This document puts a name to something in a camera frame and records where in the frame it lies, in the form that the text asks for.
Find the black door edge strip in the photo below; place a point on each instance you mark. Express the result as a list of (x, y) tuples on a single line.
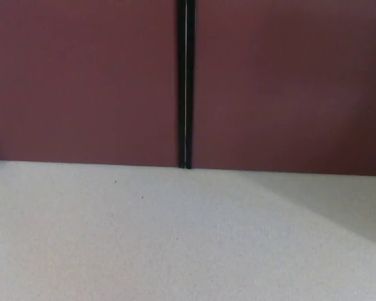
[(181, 94), (190, 94)]

